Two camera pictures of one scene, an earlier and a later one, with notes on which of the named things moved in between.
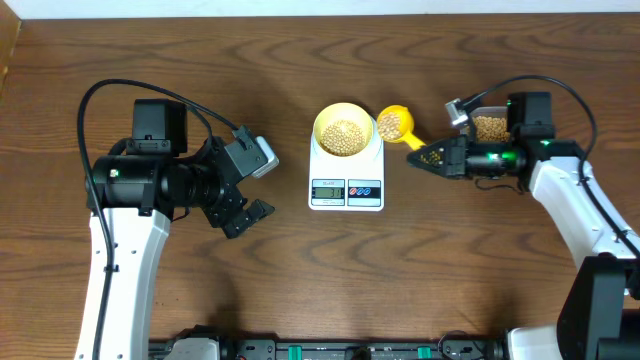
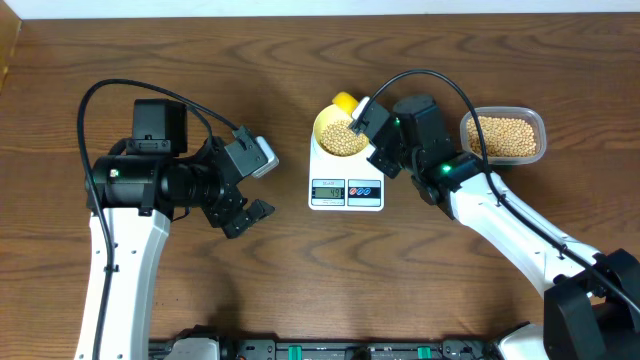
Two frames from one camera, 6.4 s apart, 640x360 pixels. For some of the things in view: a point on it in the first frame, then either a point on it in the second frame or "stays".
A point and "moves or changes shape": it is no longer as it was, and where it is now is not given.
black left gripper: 232,200 stays
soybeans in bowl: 343,138 stays
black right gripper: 453,156 → 379,160
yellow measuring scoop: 394,124 moves or changes shape
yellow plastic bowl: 343,129 stays
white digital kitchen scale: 354,183 stays
